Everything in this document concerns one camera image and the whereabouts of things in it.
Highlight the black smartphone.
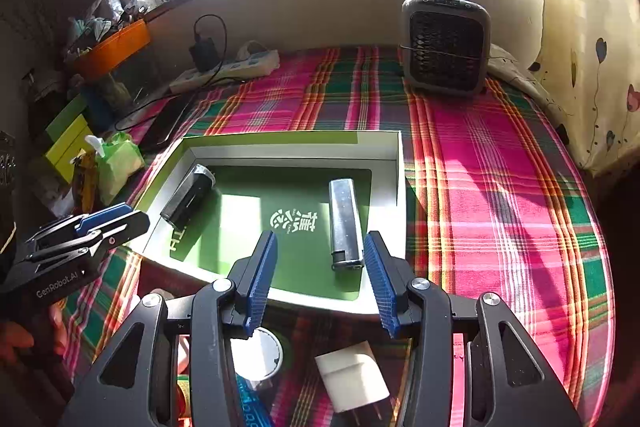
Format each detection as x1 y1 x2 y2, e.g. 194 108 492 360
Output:
142 99 193 148

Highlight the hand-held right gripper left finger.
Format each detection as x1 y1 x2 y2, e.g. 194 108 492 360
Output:
60 230 279 427

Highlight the black cable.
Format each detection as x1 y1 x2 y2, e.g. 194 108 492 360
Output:
114 14 236 132

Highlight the cream heart print curtain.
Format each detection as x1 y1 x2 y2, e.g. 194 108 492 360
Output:
537 0 640 178

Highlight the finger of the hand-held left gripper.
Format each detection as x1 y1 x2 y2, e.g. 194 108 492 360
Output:
20 210 151 265
25 203 132 244

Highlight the orange plastic container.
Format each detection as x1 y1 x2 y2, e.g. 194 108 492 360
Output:
75 21 152 80

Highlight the pile of clear plastic bags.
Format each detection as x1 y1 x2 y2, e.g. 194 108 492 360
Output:
65 0 151 52

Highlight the plaid blanket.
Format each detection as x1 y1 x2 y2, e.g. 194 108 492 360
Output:
60 46 617 427

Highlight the light green box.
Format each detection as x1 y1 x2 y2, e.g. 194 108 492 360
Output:
47 96 88 140

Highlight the white round suction hook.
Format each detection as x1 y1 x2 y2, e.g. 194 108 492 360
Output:
232 326 284 390

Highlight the yellow-green box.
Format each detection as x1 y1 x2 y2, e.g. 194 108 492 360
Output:
45 116 96 182

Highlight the green tissue pack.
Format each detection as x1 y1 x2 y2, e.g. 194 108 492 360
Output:
85 132 146 206

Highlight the white charger plug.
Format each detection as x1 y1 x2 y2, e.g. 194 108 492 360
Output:
315 341 391 427

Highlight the grey space heater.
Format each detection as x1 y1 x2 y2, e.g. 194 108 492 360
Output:
401 0 492 96

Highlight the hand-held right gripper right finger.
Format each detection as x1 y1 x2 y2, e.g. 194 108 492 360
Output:
363 231 583 427

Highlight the green cardboard box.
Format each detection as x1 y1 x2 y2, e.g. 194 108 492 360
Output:
122 130 406 315

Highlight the yellow snack packet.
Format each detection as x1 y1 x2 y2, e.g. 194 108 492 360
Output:
70 149 101 214

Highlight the black charger adapter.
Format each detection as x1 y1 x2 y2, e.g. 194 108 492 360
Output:
189 36 218 72

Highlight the white power strip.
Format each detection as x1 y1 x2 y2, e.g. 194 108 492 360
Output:
169 41 280 94

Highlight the person's left hand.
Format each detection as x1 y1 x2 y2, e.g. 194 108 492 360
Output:
0 304 68 364

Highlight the black cylindrical device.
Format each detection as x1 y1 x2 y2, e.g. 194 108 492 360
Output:
160 164 216 230

